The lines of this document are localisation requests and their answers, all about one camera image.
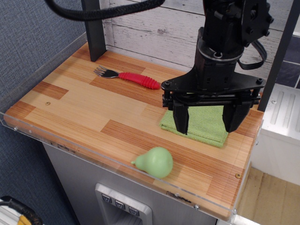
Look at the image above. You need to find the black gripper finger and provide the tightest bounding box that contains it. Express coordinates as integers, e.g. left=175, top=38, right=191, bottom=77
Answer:
left=173, top=101, right=189, bottom=135
left=222, top=104, right=250, bottom=133

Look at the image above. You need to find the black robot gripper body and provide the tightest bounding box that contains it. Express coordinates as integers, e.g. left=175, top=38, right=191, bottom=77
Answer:
left=162, top=48, right=266, bottom=110

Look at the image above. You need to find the red handled metal fork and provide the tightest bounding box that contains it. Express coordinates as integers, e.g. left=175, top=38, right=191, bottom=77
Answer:
left=94, top=65, right=161, bottom=90

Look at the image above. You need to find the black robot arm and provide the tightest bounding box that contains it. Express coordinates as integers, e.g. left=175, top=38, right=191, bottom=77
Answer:
left=161, top=0, right=274, bottom=134

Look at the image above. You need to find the green folded towel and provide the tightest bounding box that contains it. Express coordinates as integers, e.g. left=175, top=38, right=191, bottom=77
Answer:
left=159, top=106, right=228, bottom=148

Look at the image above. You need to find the green toy pear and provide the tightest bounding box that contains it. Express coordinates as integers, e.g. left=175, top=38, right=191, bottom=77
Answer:
left=131, top=147, right=173, bottom=179

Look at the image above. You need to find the white ribbed appliance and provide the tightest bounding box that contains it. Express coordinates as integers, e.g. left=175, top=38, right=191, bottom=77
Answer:
left=250, top=84, right=300, bottom=185

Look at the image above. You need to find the silver dispenser button panel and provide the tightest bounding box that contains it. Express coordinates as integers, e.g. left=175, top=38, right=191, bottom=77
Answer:
left=95, top=183, right=153, bottom=225

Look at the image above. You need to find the grey metal cabinet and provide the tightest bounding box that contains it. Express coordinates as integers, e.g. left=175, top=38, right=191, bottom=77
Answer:
left=44, top=144, right=217, bottom=225

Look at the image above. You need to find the clear acrylic table guard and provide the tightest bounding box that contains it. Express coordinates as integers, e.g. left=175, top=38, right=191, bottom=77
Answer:
left=4, top=44, right=263, bottom=221

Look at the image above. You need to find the yellow black object corner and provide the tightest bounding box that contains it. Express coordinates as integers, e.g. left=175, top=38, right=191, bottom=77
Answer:
left=0, top=196, right=44, bottom=225

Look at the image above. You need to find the dark right support post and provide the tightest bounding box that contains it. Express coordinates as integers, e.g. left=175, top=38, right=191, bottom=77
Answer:
left=257, top=0, right=300, bottom=112

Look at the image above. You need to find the black braided cable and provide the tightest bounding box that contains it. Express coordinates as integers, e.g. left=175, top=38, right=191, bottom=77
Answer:
left=44, top=0, right=165, bottom=21

